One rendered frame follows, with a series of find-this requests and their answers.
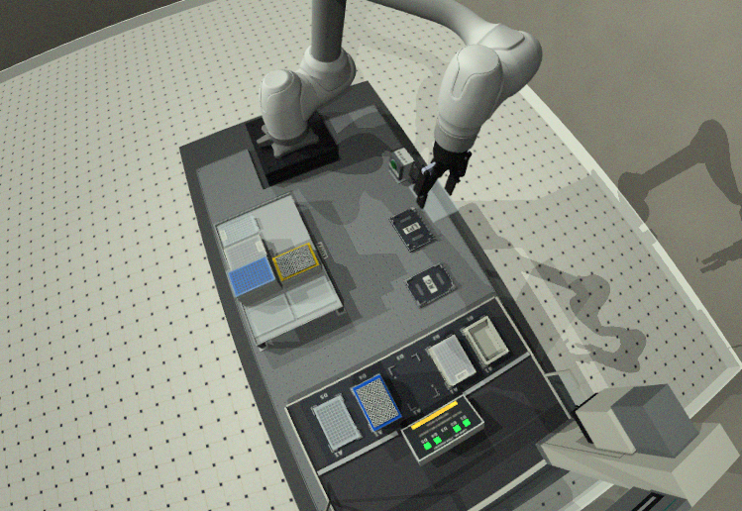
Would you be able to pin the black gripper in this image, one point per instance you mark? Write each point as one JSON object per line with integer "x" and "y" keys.
{"x": 440, "y": 163}

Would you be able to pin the white ready key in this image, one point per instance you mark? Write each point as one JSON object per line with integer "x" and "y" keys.
{"x": 401, "y": 165}

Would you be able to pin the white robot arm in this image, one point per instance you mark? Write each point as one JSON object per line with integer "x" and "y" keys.
{"x": 470, "y": 91}

